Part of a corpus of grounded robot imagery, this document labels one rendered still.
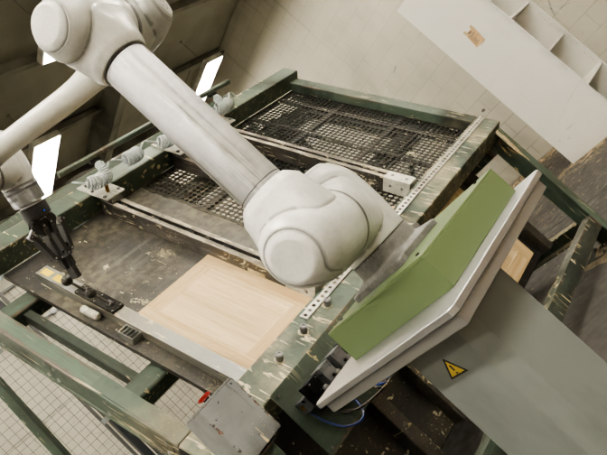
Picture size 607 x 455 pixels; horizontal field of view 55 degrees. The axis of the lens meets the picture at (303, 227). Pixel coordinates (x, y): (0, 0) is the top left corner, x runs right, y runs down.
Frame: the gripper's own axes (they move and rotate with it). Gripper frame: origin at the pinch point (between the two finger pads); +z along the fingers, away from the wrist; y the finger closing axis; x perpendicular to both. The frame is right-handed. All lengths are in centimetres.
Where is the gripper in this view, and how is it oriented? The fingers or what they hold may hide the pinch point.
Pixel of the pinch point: (70, 266)
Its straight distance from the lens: 176.7
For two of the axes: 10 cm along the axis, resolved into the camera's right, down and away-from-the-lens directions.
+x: 8.2, -2.0, -5.4
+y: -4.1, 4.7, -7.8
